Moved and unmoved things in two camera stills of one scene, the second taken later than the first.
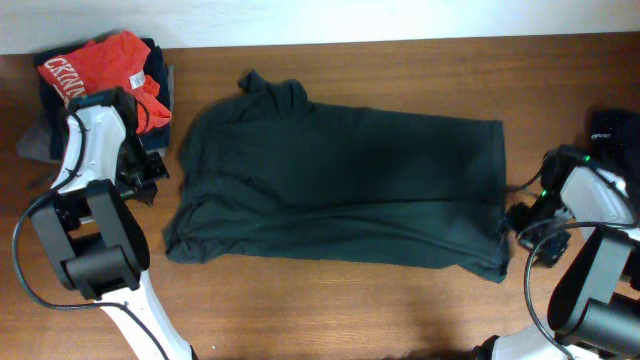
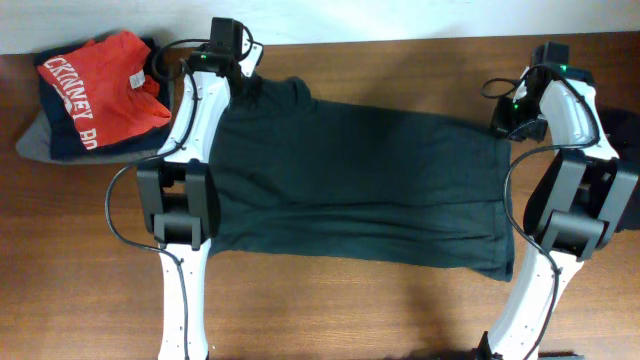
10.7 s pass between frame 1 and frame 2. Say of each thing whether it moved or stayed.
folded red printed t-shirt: stayed
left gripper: moved
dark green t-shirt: stayed
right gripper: moved
